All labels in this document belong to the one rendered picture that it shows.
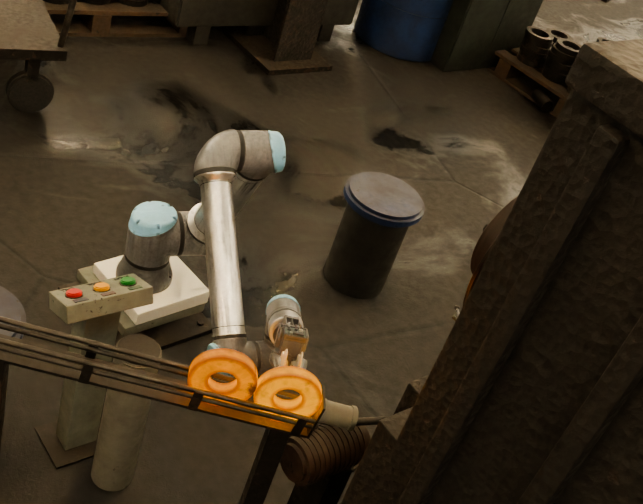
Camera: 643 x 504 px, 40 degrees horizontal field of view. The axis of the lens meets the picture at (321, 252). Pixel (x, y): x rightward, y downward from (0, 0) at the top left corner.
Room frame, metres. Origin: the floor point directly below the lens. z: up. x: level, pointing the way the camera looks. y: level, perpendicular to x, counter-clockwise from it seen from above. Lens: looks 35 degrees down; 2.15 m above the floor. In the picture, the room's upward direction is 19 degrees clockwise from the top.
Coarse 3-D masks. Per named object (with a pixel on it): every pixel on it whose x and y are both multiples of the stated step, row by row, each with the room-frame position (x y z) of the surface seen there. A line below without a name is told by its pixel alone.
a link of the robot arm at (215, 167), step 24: (216, 144) 2.04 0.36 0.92; (216, 168) 1.98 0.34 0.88; (216, 192) 1.95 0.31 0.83; (216, 216) 1.91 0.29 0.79; (216, 240) 1.86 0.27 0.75; (216, 264) 1.82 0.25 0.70; (216, 288) 1.78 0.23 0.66; (240, 288) 1.82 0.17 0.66; (216, 312) 1.74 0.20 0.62; (240, 312) 1.76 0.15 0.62; (216, 336) 1.70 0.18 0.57; (240, 336) 1.71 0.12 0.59
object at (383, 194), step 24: (360, 192) 2.87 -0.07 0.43; (384, 192) 2.93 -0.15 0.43; (408, 192) 2.99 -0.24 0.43; (360, 216) 2.81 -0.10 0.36; (384, 216) 2.78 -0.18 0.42; (408, 216) 2.82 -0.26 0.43; (336, 240) 2.87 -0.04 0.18; (360, 240) 2.80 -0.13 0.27; (384, 240) 2.80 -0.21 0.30; (336, 264) 2.83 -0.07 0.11; (360, 264) 2.79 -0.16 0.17; (384, 264) 2.83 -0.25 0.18; (336, 288) 2.81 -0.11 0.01; (360, 288) 2.80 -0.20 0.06
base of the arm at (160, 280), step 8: (120, 264) 2.27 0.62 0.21; (128, 264) 2.24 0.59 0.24; (168, 264) 2.31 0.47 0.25; (120, 272) 2.24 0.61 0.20; (128, 272) 2.23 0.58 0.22; (136, 272) 2.23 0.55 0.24; (144, 272) 2.23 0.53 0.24; (152, 272) 2.24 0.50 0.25; (160, 272) 2.26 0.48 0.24; (168, 272) 2.30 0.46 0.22; (144, 280) 2.23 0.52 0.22; (152, 280) 2.24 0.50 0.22; (160, 280) 2.26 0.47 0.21; (168, 280) 2.29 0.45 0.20; (160, 288) 2.25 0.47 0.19
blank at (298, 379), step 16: (288, 368) 1.46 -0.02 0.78; (272, 384) 1.43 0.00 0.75; (288, 384) 1.44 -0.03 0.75; (304, 384) 1.45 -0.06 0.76; (320, 384) 1.48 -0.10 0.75; (256, 400) 1.43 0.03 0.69; (272, 400) 1.43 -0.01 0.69; (288, 400) 1.47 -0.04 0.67; (304, 400) 1.45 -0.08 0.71; (320, 400) 1.46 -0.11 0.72
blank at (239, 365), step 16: (208, 352) 1.42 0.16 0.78; (224, 352) 1.42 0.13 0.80; (240, 352) 1.44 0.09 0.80; (192, 368) 1.39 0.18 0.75; (208, 368) 1.40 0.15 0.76; (224, 368) 1.40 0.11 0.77; (240, 368) 1.41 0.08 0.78; (256, 368) 1.45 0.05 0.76; (192, 384) 1.39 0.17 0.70; (208, 384) 1.40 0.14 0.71; (224, 384) 1.43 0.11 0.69; (240, 384) 1.41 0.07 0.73; (256, 384) 1.42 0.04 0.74
